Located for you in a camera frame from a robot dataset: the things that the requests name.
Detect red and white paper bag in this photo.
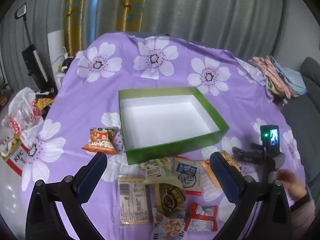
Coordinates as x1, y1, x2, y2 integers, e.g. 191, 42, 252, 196
0, 130, 33, 175

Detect orange panda snack packet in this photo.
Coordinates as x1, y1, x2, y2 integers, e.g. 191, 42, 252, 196
82, 127, 118, 153

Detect green snack packet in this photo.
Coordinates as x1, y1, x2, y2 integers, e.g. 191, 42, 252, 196
138, 157, 185, 188

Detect white nut snack packet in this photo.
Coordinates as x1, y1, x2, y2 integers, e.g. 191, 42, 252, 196
150, 207, 187, 240

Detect green cardboard box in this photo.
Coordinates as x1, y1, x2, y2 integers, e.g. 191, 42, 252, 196
118, 87, 230, 165

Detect gold curtain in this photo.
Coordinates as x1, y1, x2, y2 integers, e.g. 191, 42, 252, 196
64, 0, 148, 55

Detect purple dotted triangular packet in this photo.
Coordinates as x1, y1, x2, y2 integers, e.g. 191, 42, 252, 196
108, 127, 124, 152

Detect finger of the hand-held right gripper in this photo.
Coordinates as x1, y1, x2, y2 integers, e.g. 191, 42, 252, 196
232, 146, 263, 163

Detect pile of folded clothes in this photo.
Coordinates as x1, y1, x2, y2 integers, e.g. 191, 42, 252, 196
249, 55, 307, 99

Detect yellow rice cracker packet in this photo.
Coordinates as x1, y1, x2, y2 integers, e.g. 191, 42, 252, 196
202, 151, 242, 189

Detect red snack packet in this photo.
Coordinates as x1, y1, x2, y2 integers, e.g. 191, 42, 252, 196
185, 201, 218, 232

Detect dark gold snack packet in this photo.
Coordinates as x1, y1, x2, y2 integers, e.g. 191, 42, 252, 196
150, 183, 187, 217

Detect purple floral cloth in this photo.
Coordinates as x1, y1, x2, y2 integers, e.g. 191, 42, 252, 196
21, 32, 307, 240

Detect grey curtain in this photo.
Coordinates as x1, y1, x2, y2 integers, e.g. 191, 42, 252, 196
0, 0, 320, 98

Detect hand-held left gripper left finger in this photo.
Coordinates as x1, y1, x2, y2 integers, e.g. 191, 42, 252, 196
25, 152, 108, 240

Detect grey sofa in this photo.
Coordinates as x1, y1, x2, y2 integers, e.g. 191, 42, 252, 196
282, 57, 320, 188

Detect beige long bar packet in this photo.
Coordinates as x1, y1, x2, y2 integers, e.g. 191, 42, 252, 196
118, 176, 153, 227

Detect person's right hand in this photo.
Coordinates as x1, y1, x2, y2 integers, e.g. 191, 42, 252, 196
277, 169, 309, 203

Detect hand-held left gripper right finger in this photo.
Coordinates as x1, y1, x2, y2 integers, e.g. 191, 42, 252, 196
209, 152, 292, 240

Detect upright vacuum cleaner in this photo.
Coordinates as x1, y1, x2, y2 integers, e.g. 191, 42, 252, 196
14, 3, 57, 95

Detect white plastic bag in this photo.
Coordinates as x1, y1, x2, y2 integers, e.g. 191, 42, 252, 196
1, 87, 47, 143

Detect white and blue snack packet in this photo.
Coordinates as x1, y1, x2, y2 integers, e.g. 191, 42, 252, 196
174, 156, 204, 197

